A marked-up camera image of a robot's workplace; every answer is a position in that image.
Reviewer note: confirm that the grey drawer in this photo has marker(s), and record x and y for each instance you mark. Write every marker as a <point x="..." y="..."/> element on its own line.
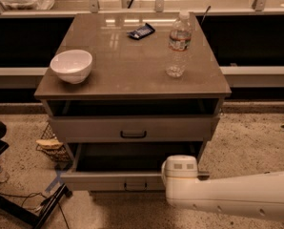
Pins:
<point x="124" y="167"/>
<point x="104" y="129"/>

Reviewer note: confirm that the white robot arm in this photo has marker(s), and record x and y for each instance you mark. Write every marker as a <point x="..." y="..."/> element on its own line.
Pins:
<point x="256" y="196"/>

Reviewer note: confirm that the grey drawer cabinet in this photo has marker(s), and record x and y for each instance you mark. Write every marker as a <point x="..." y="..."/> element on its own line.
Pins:
<point x="128" y="76"/>

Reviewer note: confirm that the dark blue snack packet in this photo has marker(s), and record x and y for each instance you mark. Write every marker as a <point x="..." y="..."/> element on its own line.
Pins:
<point x="141" y="32"/>

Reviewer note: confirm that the white ceramic bowl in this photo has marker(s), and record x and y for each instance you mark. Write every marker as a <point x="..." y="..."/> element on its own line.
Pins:
<point x="72" y="66"/>

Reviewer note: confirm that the clear plastic water bottle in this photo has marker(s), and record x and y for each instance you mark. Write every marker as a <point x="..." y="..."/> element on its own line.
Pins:
<point x="179" y="43"/>

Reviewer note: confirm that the tan sponge in basket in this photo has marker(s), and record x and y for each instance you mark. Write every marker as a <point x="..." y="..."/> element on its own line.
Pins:
<point x="49" y="144"/>

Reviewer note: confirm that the blue tape cross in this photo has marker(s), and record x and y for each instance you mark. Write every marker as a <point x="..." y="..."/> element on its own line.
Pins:
<point x="56" y="180"/>

